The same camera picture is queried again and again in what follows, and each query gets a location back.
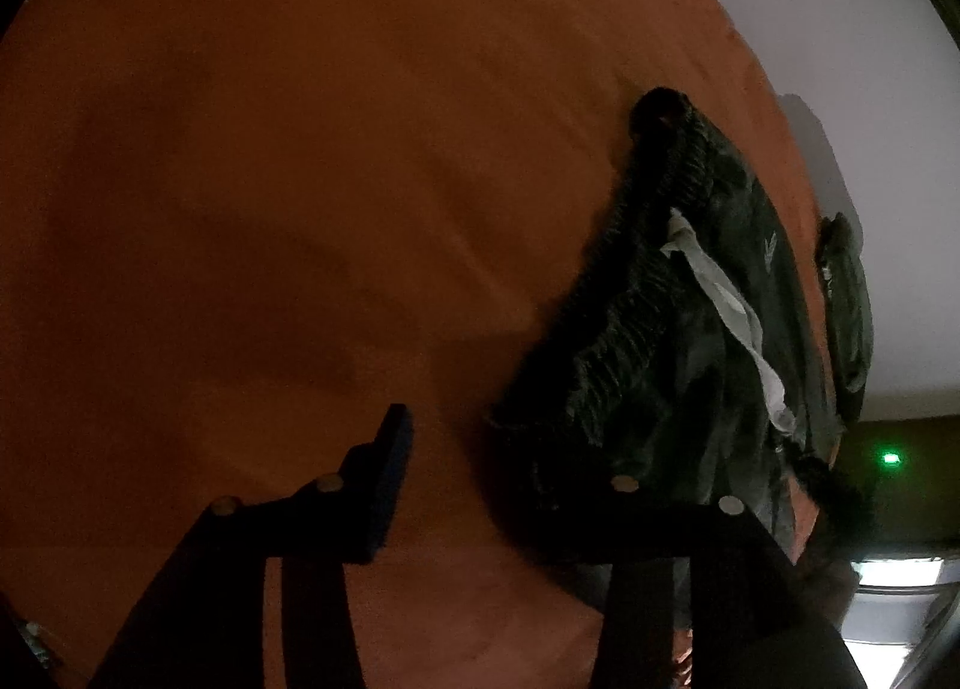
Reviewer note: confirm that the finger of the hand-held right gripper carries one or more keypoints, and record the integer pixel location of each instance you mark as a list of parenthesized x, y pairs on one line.
[(836, 509)]

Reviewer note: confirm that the orange fleece blanket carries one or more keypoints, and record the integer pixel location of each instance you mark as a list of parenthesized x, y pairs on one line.
[(262, 209)]

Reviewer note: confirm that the dark pants with elastic waistband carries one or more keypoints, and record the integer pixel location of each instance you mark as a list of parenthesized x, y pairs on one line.
[(645, 329)]

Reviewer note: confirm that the brown wooden panel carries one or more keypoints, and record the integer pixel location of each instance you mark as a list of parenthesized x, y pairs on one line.
[(930, 509)]

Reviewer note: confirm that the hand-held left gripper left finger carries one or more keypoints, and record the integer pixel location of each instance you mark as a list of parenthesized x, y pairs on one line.
[(394, 483)]

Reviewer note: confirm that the green indicator light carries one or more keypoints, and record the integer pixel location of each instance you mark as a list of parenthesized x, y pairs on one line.
[(890, 460)]

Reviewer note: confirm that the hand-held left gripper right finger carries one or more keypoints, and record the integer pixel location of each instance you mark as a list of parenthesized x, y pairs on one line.
[(637, 516)]

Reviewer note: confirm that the folded grey-green garment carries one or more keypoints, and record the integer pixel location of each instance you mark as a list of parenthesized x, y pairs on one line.
[(847, 299)]

